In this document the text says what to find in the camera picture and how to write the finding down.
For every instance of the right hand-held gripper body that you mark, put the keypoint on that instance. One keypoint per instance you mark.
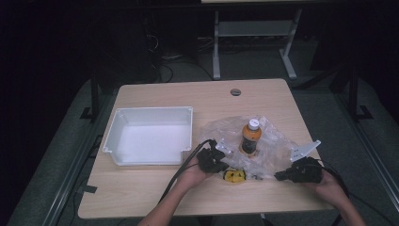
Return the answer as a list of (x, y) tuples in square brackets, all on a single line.
[(306, 171)]

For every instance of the grey table grommet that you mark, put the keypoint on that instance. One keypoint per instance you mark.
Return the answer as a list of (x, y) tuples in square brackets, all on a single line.
[(235, 92)]

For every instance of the white metal desk frame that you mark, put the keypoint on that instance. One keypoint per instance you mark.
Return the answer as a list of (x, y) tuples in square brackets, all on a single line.
[(254, 28)]

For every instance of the person's right hand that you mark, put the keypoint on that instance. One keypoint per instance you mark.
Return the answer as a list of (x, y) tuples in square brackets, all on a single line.
[(329, 190)]

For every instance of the black metal stand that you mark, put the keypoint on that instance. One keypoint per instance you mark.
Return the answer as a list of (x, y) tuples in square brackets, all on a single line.
[(94, 97), (354, 94)]

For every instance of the aluminium rail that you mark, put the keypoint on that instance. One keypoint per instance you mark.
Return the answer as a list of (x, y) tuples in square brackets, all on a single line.
[(370, 147), (72, 175)]

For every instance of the white plastic tray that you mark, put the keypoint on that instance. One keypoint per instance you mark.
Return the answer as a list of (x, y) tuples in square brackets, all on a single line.
[(150, 138)]

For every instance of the orange drink bottle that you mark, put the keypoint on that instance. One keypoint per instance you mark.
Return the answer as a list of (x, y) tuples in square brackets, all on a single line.
[(251, 138)]

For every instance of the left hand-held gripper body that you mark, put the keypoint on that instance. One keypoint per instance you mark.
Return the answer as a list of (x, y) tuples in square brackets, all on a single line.
[(210, 160)]

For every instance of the clear plastic bag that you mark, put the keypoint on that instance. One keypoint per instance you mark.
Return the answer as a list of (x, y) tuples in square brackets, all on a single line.
[(273, 147)]

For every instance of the grey tape strip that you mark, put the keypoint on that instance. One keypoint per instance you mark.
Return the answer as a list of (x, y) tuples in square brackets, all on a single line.
[(87, 189)]

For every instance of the person's left hand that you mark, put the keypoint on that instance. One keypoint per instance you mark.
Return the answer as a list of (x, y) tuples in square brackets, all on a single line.
[(191, 175)]

